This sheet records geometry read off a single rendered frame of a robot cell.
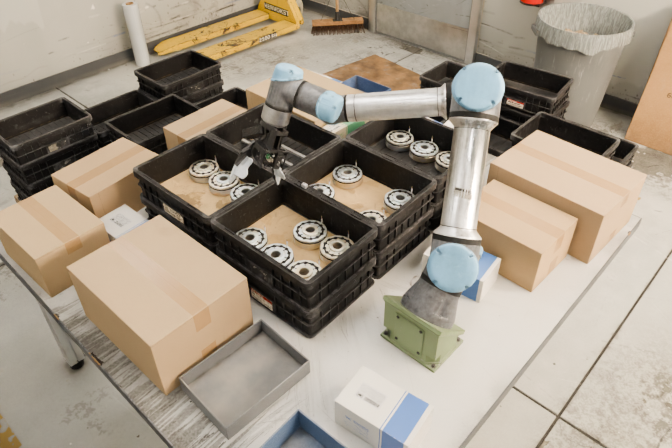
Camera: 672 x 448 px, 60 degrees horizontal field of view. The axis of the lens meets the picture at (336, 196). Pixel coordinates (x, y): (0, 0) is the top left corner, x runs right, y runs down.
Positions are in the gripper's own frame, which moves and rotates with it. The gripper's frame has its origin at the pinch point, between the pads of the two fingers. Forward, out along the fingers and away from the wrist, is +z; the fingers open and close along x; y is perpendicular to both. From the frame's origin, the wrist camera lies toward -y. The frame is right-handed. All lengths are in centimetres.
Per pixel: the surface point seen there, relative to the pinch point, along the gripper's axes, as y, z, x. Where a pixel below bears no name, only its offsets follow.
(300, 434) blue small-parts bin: 59, 32, -6
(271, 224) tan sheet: -5.0, 17.5, 13.6
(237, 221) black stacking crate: -6.7, 17.1, 2.5
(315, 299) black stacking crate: 30.4, 18.1, 9.7
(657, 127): -42, -19, 296
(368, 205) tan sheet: 2.8, 6.2, 42.6
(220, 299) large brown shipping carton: 21.8, 21.9, -13.4
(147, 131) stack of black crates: -141, 51, 19
